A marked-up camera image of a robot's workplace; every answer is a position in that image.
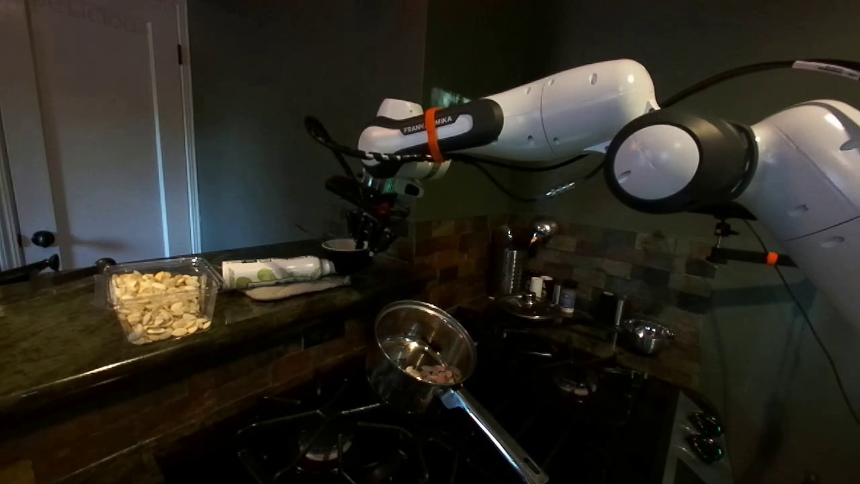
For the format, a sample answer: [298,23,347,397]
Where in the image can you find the small dark canister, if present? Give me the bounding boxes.
[598,291,629,331]

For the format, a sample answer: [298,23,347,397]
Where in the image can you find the stainless steel saucepan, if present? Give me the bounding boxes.
[371,299,552,484]

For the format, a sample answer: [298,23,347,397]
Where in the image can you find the orange strap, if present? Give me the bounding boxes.
[422,105,447,166]

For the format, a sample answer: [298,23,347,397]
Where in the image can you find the small white shaker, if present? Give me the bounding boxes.
[558,276,580,318]
[527,271,558,307]

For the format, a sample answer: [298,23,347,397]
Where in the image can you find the black gas stove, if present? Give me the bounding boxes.
[159,331,747,484]

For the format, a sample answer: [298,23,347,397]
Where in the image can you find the steel utensil holder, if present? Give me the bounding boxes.
[494,221,559,299]

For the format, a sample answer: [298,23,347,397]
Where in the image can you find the glass pot lid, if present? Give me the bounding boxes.
[622,315,681,359]

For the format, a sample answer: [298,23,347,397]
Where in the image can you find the black rod with orange tip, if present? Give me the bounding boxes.
[708,242,797,271]

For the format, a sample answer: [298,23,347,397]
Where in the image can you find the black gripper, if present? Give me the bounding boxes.
[324,170,425,262]

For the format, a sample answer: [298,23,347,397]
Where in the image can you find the clear container of snacks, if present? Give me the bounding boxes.
[94,256,227,346]

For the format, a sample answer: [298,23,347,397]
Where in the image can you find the white door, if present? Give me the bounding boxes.
[23,0,204,268]

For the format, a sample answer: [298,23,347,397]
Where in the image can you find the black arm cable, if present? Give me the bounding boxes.
[656,55,860,109]

